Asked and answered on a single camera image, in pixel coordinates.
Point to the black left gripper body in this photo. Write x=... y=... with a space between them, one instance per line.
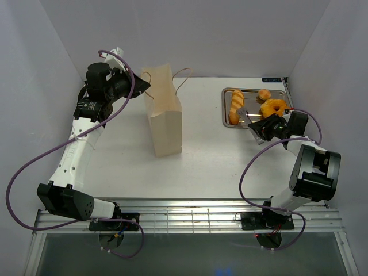
x=121 y=85

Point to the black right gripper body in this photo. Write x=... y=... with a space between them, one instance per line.
x=283 y=128

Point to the metal serving tongs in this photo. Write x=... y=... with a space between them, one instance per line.
x=243 y=113

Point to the beige paper bag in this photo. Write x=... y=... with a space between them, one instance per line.
x=163 y=109

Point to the scored baguette fake bread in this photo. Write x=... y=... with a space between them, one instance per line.
x=237 y=102

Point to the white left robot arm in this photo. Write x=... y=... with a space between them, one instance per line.
x=63 y=195

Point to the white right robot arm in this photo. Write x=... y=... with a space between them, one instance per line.
x=315 y=173

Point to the small round fake bun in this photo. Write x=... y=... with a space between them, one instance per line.
x=264 y=94

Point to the stainless steel tray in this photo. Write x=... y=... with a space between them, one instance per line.
x=251 y=102

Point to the ring shaped fake bread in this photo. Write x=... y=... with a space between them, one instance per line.
x=273 y=106

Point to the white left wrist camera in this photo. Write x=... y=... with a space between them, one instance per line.
x=112 y=61

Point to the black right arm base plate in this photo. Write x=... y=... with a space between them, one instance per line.
x=264 y=221

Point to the aluminium table frame rail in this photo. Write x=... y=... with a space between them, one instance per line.
x=187 y=203

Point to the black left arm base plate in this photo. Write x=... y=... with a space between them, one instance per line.
x=117 y=223

